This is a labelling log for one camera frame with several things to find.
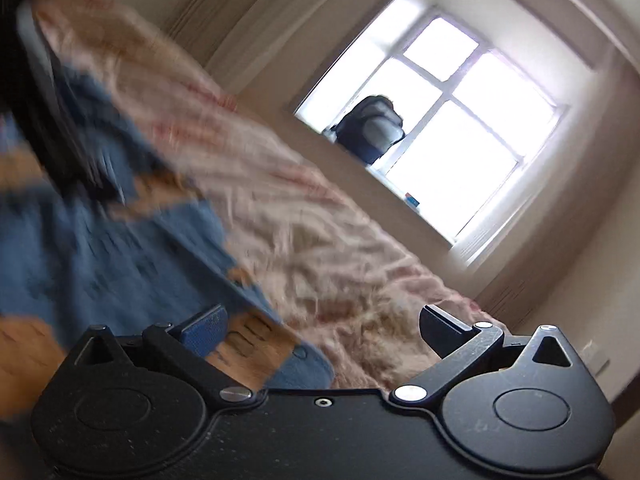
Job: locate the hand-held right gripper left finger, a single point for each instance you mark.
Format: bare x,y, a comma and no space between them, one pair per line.
206,331

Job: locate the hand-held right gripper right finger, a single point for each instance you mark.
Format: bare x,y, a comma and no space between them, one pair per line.
436,330

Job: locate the blue pants with orange print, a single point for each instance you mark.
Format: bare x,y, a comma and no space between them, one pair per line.
115,260

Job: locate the beige curtain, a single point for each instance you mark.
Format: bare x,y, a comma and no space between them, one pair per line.
220,0
540,280

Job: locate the white sheer curtain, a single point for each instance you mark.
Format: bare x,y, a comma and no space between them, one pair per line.
280,30
505,235

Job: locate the floral pink bed blanket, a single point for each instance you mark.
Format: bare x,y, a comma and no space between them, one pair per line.
300,240

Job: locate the small blue and red box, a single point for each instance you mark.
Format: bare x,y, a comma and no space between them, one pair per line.
412,199

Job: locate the white framed window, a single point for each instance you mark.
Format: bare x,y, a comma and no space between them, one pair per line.
450,125

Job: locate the dark blue backpack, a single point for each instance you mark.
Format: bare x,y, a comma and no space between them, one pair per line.
370,130

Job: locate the window sill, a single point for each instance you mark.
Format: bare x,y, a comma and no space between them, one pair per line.
310,130

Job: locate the white wall socket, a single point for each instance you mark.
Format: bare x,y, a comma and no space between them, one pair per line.
596,357

